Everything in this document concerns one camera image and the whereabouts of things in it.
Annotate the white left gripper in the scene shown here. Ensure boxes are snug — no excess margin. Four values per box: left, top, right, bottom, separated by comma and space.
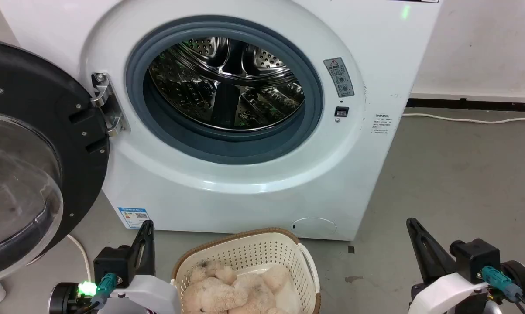
97, 220, 182, 314

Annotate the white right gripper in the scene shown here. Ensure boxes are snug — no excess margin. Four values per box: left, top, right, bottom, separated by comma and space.
406, 218, 490, 314

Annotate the white front-load washing machine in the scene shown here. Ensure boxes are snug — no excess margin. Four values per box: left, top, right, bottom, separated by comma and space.
0, 0, 444, 241

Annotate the blue energy label sticker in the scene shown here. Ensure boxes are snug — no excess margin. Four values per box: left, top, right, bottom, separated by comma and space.
117, 207, 151, 230

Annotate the beige plush teddy bear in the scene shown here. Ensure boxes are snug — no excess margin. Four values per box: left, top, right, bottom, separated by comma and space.
183, 261, 250, 314
228, 265, 302, 314

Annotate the white laundry basket brown rim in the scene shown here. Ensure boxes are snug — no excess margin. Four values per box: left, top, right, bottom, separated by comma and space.
172, 228, 322, 314

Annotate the chrome door hinge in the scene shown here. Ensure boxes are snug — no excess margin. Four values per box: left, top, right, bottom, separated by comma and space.
91, 72, 130, 137

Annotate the grey rubber door gasket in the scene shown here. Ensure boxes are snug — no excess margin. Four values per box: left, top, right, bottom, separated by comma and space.
126, 15, 324, 165

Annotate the stainless steel washer drum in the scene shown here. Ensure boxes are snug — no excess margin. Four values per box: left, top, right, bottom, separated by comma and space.
148, 37, 305, 130

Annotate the grey warning sticker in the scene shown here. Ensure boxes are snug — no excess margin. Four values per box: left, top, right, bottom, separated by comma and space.
323, 57, 355, 98

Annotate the black round glass washer door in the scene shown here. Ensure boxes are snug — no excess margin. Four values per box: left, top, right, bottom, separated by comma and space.
0, 38, 110, 286

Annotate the teal-plug left gripper cable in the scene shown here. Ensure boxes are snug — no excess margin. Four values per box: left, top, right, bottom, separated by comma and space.
72, 273, 117, 314

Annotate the teal-plug gripper cable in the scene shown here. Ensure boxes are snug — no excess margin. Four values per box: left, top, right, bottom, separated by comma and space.
72, 273, 117, 314
481, 265, 525, 314

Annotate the white floor cable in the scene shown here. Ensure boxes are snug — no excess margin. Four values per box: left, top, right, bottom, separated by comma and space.
66, 234, 92, 282
403, 113, 525, 125

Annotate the teal-plug right gripper cable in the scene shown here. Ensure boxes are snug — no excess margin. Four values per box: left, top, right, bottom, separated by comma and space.
481, 265, 525, 314

